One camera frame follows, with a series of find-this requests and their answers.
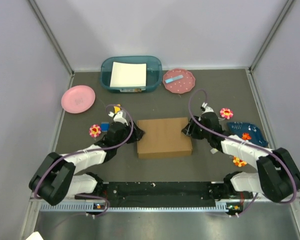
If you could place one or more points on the white object bottom corner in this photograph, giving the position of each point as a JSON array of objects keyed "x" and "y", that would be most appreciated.
[{"x": 35, "y": 236}]

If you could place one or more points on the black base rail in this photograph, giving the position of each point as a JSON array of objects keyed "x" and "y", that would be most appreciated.
[{"x": 202, "y": 189}]

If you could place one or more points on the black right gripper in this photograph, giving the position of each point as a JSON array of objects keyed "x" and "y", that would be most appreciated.
[{"x": 191, "y": 130}]

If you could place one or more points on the light blue chalk stick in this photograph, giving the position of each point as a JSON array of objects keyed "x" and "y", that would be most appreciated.
[{"x": 172, "y": 79}]

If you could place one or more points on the brown cardboard box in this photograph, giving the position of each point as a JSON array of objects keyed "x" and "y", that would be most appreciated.
[{"x": 163, "y": 138}]

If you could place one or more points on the white paper sheet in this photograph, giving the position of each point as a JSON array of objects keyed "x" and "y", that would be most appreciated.
[{"x": 128, "y": 75}]

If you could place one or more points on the dark blue leaf plate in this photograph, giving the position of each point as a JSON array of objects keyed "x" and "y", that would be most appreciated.
[{"x": 248, "y": 132}]

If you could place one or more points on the pale yellow highlighter pen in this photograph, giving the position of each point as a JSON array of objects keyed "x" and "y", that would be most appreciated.
[{"x": 213, "y": 150}]

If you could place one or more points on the pink flower toy left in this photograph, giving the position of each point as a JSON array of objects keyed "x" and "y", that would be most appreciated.
[{"x": 95, "y": 131}]

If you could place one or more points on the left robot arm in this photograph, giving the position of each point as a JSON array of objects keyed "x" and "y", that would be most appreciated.
[{"x": 57, "y": 179}]

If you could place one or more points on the pink flower toy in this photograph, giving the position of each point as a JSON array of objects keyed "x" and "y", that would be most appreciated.
[
  {"x": 226, "y": 113},
  {"x": 95, "y": 131}
]

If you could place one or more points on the orange crab toy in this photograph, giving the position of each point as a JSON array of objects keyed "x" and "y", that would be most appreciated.
[{"x": 246, "y": 136}]

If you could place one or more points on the blue eraser block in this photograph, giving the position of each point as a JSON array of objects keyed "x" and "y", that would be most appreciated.
[{"x": 104, "y": 126}]

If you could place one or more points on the yellow bone-shaped eraser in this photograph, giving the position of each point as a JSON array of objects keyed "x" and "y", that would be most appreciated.
[{"x": 117, "y": 108}]

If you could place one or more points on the orange sun flower toy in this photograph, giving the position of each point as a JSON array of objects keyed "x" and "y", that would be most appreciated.
[{"x": 238, "y": 162}]

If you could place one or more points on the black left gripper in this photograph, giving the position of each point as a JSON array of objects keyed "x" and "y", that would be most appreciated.
[{"x": 137, "y": 135}]

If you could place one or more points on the pink flower toy right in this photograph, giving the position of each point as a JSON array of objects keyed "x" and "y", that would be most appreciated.
[{"x": 226, "y": 113}]

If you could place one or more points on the pink dotted plate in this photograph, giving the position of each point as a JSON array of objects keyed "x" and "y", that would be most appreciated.
[{"x": 184, "y": 85}]

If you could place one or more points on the plain pink plate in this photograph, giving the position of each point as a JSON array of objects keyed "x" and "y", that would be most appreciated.
[{"x": 78, "y": 99}]

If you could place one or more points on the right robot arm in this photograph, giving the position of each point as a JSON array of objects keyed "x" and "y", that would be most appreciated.
[{"x": 277, "y": 177}]

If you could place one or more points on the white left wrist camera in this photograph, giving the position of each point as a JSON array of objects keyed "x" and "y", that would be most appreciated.
[{"x": 119, "y": 117}]

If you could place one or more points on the teal plastic basin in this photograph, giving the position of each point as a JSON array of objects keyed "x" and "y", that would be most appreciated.
[{"x": 154, "y": 73}]

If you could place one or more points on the grey slotted cable duct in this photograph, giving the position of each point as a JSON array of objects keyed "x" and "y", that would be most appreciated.
[{"x": 95, "y": 207}]

